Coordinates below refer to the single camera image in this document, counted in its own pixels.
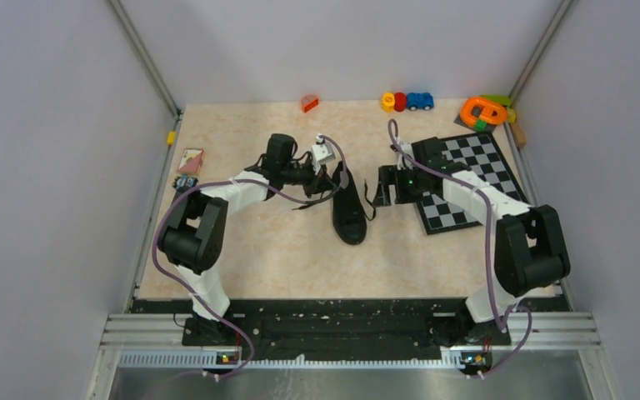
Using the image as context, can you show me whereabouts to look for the red toy cylinder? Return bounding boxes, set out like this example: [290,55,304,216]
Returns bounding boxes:
[394,92,407,113]

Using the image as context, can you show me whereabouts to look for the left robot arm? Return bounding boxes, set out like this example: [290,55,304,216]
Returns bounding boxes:
[151,133,349,345]

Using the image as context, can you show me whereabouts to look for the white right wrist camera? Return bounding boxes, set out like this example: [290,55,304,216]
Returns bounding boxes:
[391,142,413,170]

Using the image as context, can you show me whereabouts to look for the black white checkerboard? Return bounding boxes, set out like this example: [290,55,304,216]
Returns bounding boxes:
[416,131,535,237]

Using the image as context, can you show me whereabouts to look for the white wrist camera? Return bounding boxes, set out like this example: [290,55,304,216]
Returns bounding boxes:
[391,142,413,170]
[310,133,336,166]

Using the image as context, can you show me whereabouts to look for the black shoelace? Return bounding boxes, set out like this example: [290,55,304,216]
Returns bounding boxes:
[294,179,377,226]

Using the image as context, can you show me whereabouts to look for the black canvas sneaker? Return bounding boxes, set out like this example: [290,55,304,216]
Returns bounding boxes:
[332,162,368,245]

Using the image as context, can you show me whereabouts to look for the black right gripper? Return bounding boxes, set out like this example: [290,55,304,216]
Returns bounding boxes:
[372,164,427,208]

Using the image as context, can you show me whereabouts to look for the orange plastic ring toy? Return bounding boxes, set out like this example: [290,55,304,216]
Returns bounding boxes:
[457,97,509,132]

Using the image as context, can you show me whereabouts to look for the yellow toy cylinder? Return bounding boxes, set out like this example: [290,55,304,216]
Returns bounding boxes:
[380,92,396,113]

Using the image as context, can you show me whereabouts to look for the green toy block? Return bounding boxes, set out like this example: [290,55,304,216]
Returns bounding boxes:
[481,94,513,108]

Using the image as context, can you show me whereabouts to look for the small blue toy robot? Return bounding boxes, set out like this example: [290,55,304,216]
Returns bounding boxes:
[172,175,198,193]

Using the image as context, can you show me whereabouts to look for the yellow clip on rail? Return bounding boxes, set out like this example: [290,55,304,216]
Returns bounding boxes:
[166,131,176,146]

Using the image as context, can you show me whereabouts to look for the wooden block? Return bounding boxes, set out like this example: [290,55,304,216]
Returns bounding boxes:
[510,122,528,148]

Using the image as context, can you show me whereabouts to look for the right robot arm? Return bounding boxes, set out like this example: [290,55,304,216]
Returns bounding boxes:
[374,134,571,343]

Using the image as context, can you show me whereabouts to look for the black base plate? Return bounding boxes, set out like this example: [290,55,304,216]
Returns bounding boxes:
[182,297,573,363]

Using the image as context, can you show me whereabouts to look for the aluminium frame rail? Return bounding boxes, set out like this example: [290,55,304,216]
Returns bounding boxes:
[105,0,182,119]

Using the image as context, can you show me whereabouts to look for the orange toy brick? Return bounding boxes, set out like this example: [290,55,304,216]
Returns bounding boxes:
[300,94,320,113]

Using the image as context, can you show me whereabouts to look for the blue toy car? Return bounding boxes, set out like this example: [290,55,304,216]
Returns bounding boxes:
[406,92,435,111]

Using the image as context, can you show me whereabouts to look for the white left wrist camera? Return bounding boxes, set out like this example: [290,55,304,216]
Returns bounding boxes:
[310,133,336,166]

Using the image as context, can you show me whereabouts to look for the pink tangram puzzle box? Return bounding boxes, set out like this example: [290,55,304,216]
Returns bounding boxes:
[177,147,205,176]

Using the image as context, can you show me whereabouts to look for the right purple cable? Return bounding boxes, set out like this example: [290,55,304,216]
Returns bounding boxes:
[387,118,533,379]

